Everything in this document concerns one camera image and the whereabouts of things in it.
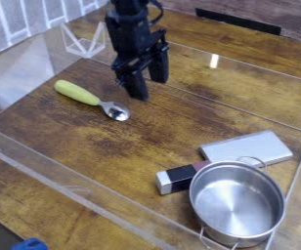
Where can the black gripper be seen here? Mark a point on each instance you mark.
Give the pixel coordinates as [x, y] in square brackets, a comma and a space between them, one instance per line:
[140, 50]

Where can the spoon with yellow handle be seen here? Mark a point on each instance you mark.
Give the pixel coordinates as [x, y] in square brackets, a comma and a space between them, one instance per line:
[115, 111]

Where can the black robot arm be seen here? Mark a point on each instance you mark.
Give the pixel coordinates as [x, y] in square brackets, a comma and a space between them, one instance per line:
[126, 6]

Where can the silver metal pot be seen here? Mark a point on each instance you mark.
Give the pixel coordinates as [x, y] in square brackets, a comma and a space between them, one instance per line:
[238, 203]

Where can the black strip on table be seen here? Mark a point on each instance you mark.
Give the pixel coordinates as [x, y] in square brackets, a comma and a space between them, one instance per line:
[255, 25]

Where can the black and silver block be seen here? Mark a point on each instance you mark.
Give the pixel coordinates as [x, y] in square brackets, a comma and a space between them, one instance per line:
[175, 179]

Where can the silver flat rectangular box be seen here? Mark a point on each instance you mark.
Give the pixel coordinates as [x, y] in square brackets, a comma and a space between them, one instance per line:
[262, 145]

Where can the blue object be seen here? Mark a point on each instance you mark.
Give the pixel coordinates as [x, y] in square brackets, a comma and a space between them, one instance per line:
[29, 244]

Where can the clear acrylic enclosure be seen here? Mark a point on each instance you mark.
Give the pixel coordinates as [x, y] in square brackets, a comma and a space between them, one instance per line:
[78, 170]

